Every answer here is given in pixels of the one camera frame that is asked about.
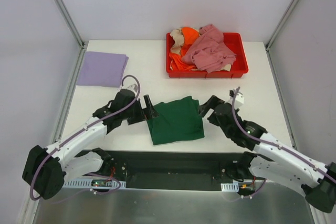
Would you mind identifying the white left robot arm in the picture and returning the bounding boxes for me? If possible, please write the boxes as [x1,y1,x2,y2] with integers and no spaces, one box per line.
[22,89,159,200]

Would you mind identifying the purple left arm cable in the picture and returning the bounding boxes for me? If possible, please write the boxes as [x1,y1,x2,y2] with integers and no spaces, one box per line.
[29,74,141,205]

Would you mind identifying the red plastic bin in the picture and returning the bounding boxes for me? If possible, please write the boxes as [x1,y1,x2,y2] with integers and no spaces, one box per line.
[165,33,249,79]

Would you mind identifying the left aluminium frame post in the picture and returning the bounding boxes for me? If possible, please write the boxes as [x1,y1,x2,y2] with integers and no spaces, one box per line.
[39,0,89,50]

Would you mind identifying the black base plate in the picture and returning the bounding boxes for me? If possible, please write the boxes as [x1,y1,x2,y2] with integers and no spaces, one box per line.
[78,147,271,190]

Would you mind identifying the pink t shirt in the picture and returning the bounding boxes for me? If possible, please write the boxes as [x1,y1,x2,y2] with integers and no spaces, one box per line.
[182,24,236,73]

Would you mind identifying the aluminium frame post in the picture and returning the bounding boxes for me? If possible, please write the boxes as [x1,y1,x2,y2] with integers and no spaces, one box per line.
[264,0,320,50]
[39,0,89,50]

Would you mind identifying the front aluminium rail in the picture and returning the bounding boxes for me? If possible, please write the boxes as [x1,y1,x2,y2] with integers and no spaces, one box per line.
[24,157,43,184]

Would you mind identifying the left white cable duct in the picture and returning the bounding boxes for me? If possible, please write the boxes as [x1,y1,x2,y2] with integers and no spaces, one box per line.
[63,178,126,189]

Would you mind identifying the orange t shirt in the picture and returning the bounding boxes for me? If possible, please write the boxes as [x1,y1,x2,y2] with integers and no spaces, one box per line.
[169,27,200,71]

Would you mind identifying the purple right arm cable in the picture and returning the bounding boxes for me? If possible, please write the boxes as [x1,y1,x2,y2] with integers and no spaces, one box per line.
[220,86,336,200]

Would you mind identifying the green t shirt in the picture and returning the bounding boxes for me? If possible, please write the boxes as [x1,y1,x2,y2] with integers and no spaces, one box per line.
[147,96,205,145]

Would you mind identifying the right white cable duct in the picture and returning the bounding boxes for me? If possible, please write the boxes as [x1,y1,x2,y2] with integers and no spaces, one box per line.
[220,182,239,193]

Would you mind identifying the right aluminium frame post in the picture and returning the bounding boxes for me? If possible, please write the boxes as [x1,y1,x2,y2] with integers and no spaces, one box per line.
[264,0,320,50]

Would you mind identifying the white cable duct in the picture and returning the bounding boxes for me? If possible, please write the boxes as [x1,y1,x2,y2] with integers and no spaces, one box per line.
[63,178,126,189]
[220,182,239,193]

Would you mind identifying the beige t shirt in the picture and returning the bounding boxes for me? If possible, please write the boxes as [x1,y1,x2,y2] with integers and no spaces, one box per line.
[170,28,184,55]

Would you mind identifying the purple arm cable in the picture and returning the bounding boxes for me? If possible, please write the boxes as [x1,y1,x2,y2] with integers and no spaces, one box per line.
[220,86,336,200]
[29,74,141,205]

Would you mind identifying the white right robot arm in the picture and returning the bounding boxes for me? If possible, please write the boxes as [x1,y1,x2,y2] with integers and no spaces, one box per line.
[146,90,335,213]

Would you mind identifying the folded lavender t shirt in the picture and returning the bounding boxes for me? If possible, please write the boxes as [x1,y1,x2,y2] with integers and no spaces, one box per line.
[76,51,129,88]

